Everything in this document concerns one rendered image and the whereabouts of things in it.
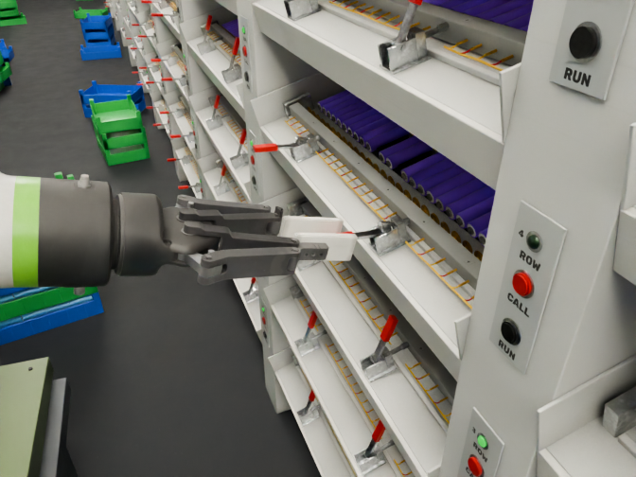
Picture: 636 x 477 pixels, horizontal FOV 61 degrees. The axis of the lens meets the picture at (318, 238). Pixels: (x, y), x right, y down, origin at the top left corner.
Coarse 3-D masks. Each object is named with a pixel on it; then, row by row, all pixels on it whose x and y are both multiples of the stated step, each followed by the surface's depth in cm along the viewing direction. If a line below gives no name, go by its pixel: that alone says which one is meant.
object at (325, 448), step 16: (288, 352) 124; (288, 368) 126; (288, 384) 122; (304, 384) 121; (288, 400) 119; (304, 400) 118; (304, 416) 112; (320, 416) 113; (304, 432) 112; (320, 432) 111; (320, 448) 108; (336, 448) 107; (320, 464) 105; (336, 464) 104
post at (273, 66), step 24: (240, 0) 88; (240, 24) 91; (240, 48) 95; (264, 48) 87; (264, 72) 89; (288, 72) 91; (312, 72) 93; (264, 168) 98; (264, 192) 101; (264, 360) 135; (288, 408) 135
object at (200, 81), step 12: (180, 0) 144; (192, 0) 144; (204, 0) 145; (192, 12) 145; (204, 12) 147; (192, 60) 152; (192, 72) 153; (192, 84) 155; (204, 84) 156; (192, 108) 163; (204, 132) 164; (204, 144) 166; (204, 156) 168; (204, 180) 172; (204, 192) 175
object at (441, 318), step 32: (288, 96) 93; (320, 96) 95; (288, 128) 90; (288, 160) 82; (320, 160) 79; (320, 192) 73; (352, 192) 71; (416, 192) 67; (352, 224) 65; (448, 224) 61; (384, 256) 59; (416, 256) 58; (384, 288) 60; (416, 288) 54; (448, 288) 53; (416, 320) 54; (448, 320) 50; (448, 352) 49
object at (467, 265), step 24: (288, 120) 90; (312, 120) 85; (336, 144) 77; (336, 168) 74; (360, 168) 70; (384, 192) 65; (408, 216) 60; (432, 240) 56; (456, 240) 55; (432, 264) 55; (456, 264) 53; (480, 264) 51
